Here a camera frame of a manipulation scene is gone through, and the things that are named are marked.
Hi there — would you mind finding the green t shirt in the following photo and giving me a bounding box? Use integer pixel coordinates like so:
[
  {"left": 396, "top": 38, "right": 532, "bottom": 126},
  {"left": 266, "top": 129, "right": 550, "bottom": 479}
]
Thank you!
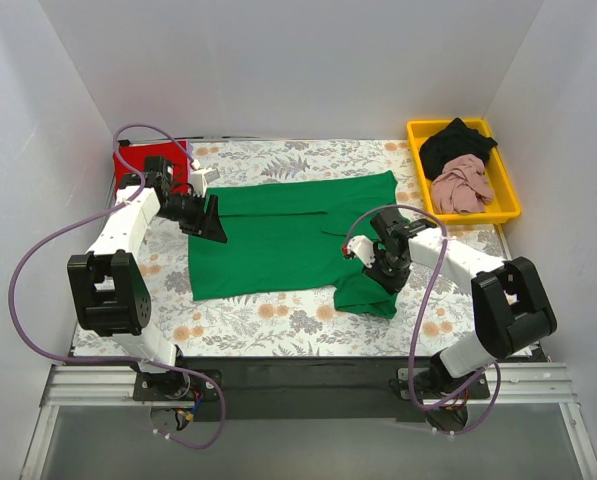
[{"left": 188, "top": 171, "right": 397, "bottom": 319}]

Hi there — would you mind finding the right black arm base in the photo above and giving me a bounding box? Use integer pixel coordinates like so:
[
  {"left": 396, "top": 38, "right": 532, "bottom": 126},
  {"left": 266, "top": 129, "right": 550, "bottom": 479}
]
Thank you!
[{"left": 389, "top": 354, "right": 491, "bottom": 435}]

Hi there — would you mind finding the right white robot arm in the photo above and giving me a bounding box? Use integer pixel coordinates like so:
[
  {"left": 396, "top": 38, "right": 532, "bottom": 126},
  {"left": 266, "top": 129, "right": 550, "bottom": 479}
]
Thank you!
[{"left": 345, "top": 206, "right": 557, "bottom": 398}]

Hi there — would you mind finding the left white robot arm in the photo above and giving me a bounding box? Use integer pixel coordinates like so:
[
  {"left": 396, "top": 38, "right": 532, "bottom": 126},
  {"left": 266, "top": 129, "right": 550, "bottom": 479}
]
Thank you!
[{"left": 67, "top": 156, "right": 227, "bottom": 400}]

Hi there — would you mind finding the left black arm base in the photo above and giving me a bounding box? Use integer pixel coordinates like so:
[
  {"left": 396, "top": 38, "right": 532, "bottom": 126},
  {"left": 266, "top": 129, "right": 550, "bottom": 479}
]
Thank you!
[{"left": 132, "top": 367, "right": 224, "bottom": 436}]

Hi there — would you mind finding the red folded t shirt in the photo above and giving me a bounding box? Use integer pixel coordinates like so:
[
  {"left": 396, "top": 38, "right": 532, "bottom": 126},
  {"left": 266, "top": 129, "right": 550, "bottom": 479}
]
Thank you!
[{"left": 119, "top": 140, "right": 192, "bottom": 193}]

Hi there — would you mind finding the pink crumpled t shirt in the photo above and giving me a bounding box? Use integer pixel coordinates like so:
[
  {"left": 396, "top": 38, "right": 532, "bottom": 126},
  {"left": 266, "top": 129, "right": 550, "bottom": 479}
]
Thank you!
[{"left": 431, "top": 154, "right": 495, "bottom": 214}]

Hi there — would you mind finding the floral patterned table mat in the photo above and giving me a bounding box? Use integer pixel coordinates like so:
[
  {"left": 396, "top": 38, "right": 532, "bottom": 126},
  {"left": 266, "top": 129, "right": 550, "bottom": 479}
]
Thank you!
[{"left": 72, "top": 138, "right": 534, "bottom": 359}]

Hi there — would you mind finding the black crumpled t shirt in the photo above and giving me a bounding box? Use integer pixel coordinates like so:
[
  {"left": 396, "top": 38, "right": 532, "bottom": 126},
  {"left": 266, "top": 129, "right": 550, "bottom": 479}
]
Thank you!
[{"left": 419, "top": 118, "right": 498, "bottom": 181}]

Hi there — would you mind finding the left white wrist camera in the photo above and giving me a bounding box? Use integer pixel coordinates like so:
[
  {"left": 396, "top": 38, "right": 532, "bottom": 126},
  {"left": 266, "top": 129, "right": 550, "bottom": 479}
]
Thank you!
[{"left": 187, "top": 168, "right": 220, "bottom": 198}]

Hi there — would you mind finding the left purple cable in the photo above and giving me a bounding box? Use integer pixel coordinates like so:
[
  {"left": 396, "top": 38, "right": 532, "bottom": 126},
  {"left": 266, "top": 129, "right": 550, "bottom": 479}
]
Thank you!
[{"left": 7, "top": 123, "right": 228, "bottom": 450}]

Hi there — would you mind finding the aluminium frame rail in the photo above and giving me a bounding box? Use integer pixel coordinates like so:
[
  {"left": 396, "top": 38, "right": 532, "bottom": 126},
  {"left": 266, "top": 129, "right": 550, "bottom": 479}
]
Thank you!
[{"left": 22, "top": 358, "right": 597, "bottom": 479}]

